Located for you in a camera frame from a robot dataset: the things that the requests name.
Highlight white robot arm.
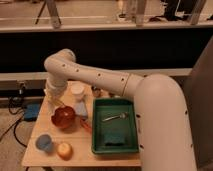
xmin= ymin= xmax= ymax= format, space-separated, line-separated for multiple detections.
xmin=44 ymin=49 xmax=197 ymax=171

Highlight red bowl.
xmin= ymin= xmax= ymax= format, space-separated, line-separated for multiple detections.
xmin=51 ymin=106 xmax=76 ymax=129

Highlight blue power box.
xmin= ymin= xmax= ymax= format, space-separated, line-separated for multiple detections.
xmin=24 ymin=104 xmax=41 ymax=121

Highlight white cup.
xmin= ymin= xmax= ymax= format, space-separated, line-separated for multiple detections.
xmin=71 ymin=83 xmax=85 ymax=101

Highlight wooden table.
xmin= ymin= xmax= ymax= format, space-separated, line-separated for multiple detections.
xmin=21 ymin=80 xmax=143 ymax=168

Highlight blue cup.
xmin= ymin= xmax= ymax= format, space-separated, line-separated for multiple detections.
xmin=35 ymin=134 xmax=53 ymax=153

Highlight small dark can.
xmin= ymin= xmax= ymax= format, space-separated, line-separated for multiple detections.
xmin=91 ymin=86 xmax=101 ymax=98

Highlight apple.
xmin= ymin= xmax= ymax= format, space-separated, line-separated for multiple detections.
xmin=57 ymin=142 xmax=73 ymax=160

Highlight green plastic tray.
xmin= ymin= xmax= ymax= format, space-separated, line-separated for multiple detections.
xmin=91 ymin=98 xmax=138 ymax=155

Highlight silver fork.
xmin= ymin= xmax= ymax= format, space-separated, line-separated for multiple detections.
xmin=102 ymin=113 xmax=128 ymax=122

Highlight black cables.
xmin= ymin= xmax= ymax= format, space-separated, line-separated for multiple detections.
xmin=0 ymin=81 xmax=28 ymax=148

